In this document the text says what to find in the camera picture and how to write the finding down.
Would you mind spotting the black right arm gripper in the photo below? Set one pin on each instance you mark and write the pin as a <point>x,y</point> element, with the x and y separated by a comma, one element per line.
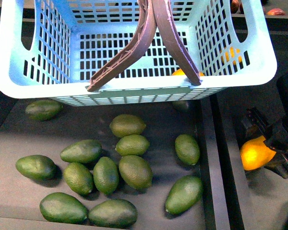
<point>276,134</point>

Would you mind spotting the yellow mango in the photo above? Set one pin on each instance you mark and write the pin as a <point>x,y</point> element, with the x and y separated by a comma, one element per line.
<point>180,72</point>
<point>255,154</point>

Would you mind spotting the light blue plastic basket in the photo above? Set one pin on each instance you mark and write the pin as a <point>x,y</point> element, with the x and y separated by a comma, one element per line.
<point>100,52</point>

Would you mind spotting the green avocado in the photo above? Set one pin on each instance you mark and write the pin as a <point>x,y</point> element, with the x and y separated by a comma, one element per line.
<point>36,167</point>

